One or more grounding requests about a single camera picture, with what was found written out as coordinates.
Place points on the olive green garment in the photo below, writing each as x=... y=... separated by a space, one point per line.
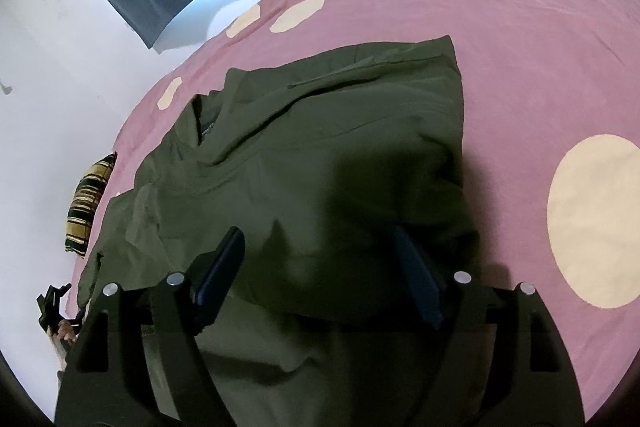
x=325 y=147

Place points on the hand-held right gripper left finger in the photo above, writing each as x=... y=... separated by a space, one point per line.
x=222 y=267

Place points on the person's left hand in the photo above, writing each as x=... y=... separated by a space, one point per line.
x=65 y=333

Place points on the yellow black striped cloth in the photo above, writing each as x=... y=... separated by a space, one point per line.
x=87 y=207

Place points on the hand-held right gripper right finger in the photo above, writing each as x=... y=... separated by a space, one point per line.
x=417 y=277

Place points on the pink blanket with cream dots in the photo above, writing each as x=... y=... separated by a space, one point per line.
x=500 y=57

